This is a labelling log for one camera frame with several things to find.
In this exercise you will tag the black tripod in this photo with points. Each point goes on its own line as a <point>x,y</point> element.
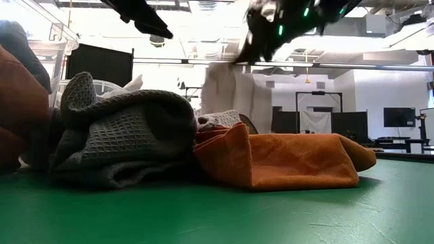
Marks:
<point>422,125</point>

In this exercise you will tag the dark grey waffle towel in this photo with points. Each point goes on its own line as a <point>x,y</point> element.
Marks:
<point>129,135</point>

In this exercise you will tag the black frame stand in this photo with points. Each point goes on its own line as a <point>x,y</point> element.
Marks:
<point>193,88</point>
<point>318,92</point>

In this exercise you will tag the white red-striped towel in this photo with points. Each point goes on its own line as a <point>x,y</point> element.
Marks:
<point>134,84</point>

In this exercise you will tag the clear plastic bin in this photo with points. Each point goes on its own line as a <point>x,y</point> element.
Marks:
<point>64,37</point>
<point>101,88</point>

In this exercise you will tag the black wall monitor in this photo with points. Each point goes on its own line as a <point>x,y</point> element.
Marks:
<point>399,117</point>

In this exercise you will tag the low black table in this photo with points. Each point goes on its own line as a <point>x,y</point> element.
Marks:
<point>400,139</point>

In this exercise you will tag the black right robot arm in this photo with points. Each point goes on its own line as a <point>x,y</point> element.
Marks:
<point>334,6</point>

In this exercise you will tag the long horizontal metal bar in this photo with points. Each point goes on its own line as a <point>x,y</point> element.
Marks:
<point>339,64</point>

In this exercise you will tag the grey ceiling duct box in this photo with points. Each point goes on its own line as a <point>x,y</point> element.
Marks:
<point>375,23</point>

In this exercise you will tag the yellow hanging pendant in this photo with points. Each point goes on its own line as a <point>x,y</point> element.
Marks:
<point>307,80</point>

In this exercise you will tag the white hanging cloth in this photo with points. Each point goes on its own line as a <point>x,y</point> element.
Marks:
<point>315,122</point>

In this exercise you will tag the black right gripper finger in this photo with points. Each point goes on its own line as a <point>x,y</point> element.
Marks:
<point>269,54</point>
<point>249,56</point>

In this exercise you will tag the dark grey plain towel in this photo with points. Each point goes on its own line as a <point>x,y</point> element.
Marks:
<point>20,44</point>

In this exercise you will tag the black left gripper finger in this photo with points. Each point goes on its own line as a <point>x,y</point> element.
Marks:
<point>156,28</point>

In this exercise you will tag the black ceiling dome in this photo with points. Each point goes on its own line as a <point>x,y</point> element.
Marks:
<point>157,40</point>

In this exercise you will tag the black partition panel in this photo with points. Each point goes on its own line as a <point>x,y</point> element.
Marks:
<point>101,64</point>

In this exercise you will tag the green table mat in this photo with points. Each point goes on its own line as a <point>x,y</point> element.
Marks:
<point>217,217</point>

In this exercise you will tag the plain white towel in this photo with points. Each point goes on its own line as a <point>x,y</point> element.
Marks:
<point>234,95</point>

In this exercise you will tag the small orange towel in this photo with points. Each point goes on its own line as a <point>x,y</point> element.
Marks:
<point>288,159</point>

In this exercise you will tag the black room divider panels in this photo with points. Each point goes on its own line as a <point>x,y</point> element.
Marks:
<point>352,123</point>

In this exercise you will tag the light grey waffle towel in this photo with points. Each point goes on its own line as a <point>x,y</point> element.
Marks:
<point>220,118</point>

